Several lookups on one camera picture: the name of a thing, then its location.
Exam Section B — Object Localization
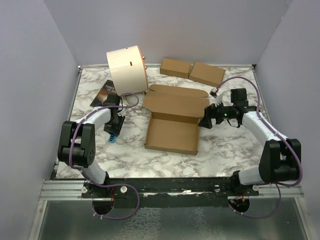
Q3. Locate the brown cardboard box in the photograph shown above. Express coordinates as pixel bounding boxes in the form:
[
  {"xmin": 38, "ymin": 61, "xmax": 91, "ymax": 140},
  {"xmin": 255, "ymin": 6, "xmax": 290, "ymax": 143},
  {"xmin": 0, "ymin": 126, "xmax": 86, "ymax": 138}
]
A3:
[{"xmin": 142, "ymin": 84, "xmax": 210, "ymax": 156}]

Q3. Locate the dark paperback book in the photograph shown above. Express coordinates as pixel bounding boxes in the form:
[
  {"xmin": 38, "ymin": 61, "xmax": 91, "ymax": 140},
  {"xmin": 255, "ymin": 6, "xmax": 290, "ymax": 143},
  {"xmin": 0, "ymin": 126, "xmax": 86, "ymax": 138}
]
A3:
[{"xmin": 90, "ymin": 79, "xmax": 121, "ymax": 107}]

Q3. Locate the cream cylindrical container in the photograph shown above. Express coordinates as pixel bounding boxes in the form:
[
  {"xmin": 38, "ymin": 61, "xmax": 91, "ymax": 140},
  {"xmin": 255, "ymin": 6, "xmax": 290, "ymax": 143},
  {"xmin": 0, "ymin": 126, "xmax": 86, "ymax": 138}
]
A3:
[{"xmin": 106, "ymin": 45, "xmax": 149, "ymax": 96}]

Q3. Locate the small blue rack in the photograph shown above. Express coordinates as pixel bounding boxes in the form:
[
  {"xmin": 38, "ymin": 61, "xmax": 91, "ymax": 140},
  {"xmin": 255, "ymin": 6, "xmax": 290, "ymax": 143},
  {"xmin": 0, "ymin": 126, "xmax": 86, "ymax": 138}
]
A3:
[{"xmin": 107, "ymin": 133, "xmax": 119, "ymax": 144}]

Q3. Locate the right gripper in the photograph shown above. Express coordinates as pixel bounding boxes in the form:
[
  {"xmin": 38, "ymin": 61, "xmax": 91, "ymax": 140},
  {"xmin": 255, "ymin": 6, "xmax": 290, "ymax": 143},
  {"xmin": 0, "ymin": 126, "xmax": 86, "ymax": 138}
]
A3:
[{"xmin": 198, "ymin": 98, "xmax": 236, "ymax": 129}]

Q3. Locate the aluminium table frame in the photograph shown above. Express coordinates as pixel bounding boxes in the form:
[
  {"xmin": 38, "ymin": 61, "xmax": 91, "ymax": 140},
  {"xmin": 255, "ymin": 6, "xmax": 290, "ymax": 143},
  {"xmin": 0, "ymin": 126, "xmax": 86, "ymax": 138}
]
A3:
[{"xmin": 27, "ymin": 63, "xmax": 316, "ymax": 240}]

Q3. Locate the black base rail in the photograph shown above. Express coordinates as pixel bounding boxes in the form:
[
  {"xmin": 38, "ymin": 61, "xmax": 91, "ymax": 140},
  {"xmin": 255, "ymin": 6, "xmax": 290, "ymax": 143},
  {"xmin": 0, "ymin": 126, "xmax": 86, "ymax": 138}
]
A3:
[{"xmin": 81, "ymin": 177, "xmax": 259, "ymax": 208}]

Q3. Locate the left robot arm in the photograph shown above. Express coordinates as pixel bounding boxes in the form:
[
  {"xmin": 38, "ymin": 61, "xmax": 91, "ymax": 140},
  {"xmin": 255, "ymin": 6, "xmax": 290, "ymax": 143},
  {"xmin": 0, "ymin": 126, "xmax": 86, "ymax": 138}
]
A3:
[{"xmin": 57, "ymin": 94, "xmax": 125, "ymax": 198}]

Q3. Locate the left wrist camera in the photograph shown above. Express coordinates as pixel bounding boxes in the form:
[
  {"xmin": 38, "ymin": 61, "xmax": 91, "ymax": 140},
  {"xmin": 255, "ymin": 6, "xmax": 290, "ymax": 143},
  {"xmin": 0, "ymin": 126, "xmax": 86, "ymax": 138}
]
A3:
[{"xmin": 117, "ymin": 109, "xmax": 126, "ymax": 117}]

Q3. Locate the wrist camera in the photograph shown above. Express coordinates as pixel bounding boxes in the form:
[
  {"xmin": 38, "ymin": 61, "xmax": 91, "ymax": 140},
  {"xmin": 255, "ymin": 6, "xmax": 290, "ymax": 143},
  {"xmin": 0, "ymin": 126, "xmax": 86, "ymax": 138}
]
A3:
[
  {"xmin": 117, "ymin": 109, "xmax": 126, "ymax": 117},
  {"xmin": 209, "ymin": 87, "xmax": 225, "ymax": 107}
]

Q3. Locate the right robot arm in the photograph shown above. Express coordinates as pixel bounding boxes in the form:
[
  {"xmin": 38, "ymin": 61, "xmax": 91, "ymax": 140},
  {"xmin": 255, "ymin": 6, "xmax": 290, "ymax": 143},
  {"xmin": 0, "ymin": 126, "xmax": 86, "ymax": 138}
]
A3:
[{"xmin": 198, "ymin": 88, "xmax": 302, "ymax": 196}]

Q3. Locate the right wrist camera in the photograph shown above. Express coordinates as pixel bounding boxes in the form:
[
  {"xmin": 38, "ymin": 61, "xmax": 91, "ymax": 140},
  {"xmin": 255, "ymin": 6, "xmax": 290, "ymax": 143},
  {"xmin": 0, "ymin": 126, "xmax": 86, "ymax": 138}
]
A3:
[{"xmin": 209, "ymin": 87, "xmax": 225, "ymax": 107}]

